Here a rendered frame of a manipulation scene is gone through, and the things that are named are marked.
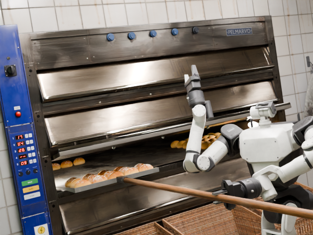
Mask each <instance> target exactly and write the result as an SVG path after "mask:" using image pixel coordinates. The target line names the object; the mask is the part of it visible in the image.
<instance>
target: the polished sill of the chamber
mask: <svg viewBox="0 0 313 235"><path fill-rule="evenodd" d="M183 162H184V159H183V160H179V161H175V162H171V163H168V164H164V165H160V166H155V167H159V172H156V173H152V174H148V175H144V176H140V177H136V178H133V179H139V178H143V177H147V176H151V175H154V174H158V173H163V172H166V171H170V170H174V169H178V168H181V167H183ZM116 184H120V183H119V182H117V183H113V184H109V185H105V186H102V187H97V188H93V189H90V190H86V191H82V192H78V193H73V192H70V191H67V190H59V191H57V196H58V199H62V198H66V197H69V196H73V195H77V194H81V193H85V192H89V191H93V190H96V189H100V188H104V187H109V186H112V185H116Z"/></svg>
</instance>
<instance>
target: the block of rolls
mask: <svg viewBox="0 0 313 235"><path fill-rule="evenodd" d="M220 136H221V133H219V132H218V133H209V134H207V135H205V136H202V141H201V149H207V148H208V147H209V146H210V145H211V144H212V143H213V142H214V141H216V140H217V139H218V138H219V137H220ZM188 141H189V138H187V139H185V140H184V141H173V142H172V143H171V148H176V147H177V148H184V149H185V148H186V147H187V144H188Z"/></svg>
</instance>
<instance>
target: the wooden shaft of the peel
mask: <svg viewBox="0 0 313 235"><path fill-rule="evenodd" d="M123 181H124V182H125V183H129V184H134V185H139V186H143V187H150V188H155V189H160V190H164V191H169V192H174V193H179V194H185V195H190V196H195V197H199V198H205V199H209V200H216V201H220V202H225V203H230V204H235V205H240V206H244V207H251V208H256V209H261V210H265V211H270V212H275V213H280V214H286V215H291V216H296V217H301V218H306V219H310V220H313V210H309V209H303V208H298V207H291V206H285V205H280V204H274V203H269V202H263V201H258V200H251V199H245V198H240V197H235V196H229V195H224V194H218V195H212V193H211V192H206V191H200V190H195V189H189V188H184V187H177V186H171V185H166V184H160V183H155V182H150V181H144V180H137V179H132V178H124V180H123Z"/></svg>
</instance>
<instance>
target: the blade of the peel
mask: <svg viewBox="0 0 313 235"><path fill-rule="evenodd" d="M156 172H159V167H154V168H153V169H149V170H145V171H141V172H137V173H133V174H129V175H125V176H126V177H128V178H132V179H133V178H136V177H140V176H144V175H148V174H152V173H156ZM113 183H117V180H116V178H113V179H109V180H105V181H101V182H97V183H93V184H89V185H85V186H81V187H77V188H69V187H65V184H63V185H59V186H56V187H57V188H60V189H63V190H67V191H70V192H73V193H78V192H82V191H86V190H90V189H93V188H97V187H102V186H105V185H109V184H113Z"/></svg>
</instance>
